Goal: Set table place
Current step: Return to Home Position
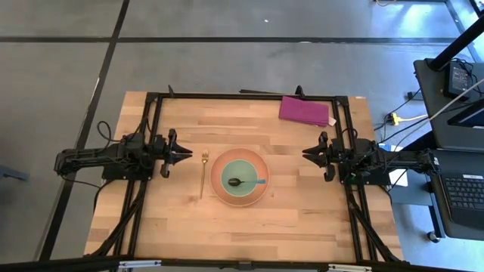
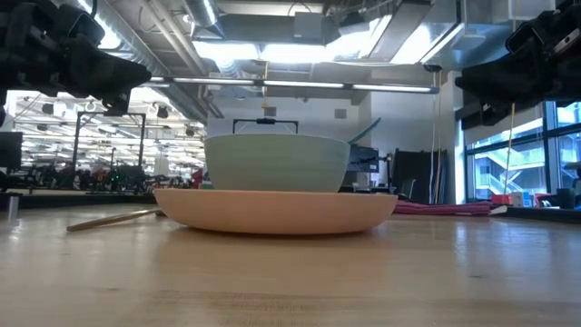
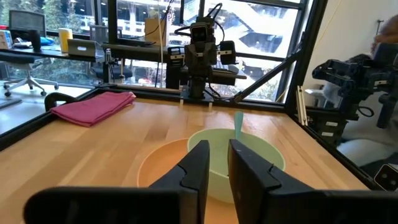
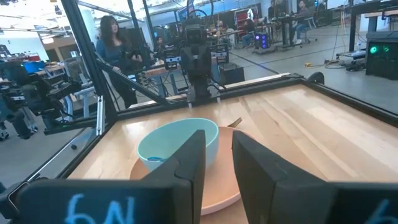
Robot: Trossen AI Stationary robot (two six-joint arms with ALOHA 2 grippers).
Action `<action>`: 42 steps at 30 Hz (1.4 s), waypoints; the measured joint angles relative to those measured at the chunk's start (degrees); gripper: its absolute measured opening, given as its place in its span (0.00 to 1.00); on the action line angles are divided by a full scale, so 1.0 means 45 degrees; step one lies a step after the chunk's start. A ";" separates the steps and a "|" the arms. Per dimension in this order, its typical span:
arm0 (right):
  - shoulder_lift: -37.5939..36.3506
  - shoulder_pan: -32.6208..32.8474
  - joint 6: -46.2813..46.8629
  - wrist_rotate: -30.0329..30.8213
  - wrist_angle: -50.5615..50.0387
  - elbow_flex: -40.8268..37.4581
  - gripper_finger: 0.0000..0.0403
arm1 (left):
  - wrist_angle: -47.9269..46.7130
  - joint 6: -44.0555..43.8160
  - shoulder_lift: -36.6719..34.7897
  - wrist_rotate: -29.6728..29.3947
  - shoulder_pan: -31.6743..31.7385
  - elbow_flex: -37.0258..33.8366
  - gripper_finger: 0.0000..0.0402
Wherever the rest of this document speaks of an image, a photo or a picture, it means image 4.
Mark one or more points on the black aluminium table frame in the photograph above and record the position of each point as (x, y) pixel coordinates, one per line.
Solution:
(87, 62)

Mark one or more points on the black computer green lights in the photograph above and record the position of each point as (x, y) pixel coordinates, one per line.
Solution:
(382, 56)

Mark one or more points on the computer tower purple lights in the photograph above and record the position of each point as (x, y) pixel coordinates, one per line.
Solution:
(261, 40)

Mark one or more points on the black frame clamp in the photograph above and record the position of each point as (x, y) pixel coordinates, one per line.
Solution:
(315, 77)

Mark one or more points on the person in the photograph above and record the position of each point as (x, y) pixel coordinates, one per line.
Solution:
(248, 32)
(301, 21)
(160, 45)
(115, 49)

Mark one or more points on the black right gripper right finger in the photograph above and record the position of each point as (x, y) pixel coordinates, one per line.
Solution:
(273, 193)

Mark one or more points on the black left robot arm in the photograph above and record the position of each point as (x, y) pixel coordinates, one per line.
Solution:
(200, 90)

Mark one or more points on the black background robot arm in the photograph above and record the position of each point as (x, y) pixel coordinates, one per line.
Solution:
(40, 93)

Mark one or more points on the red cabinet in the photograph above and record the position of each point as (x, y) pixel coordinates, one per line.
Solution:
(245, 17)

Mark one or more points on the pale green bowl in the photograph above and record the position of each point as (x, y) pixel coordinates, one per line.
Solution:
(174, 140)

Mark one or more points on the silver frame bracket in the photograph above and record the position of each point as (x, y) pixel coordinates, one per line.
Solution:
(100, 115)

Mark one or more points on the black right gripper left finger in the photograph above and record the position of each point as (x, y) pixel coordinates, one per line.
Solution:
(168, 193)

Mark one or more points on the black box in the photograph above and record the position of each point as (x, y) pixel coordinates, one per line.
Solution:
(231, 74)

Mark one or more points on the wooden workbench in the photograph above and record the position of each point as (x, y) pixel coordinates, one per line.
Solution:
(158, 72)

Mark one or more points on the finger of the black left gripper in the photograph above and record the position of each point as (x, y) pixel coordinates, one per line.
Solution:
(189, 63)
(203, 63)

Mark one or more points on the orange round plate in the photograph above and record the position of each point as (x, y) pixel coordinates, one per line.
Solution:
(222, 174)

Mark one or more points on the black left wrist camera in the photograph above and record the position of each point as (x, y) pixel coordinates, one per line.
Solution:
(195, 33)

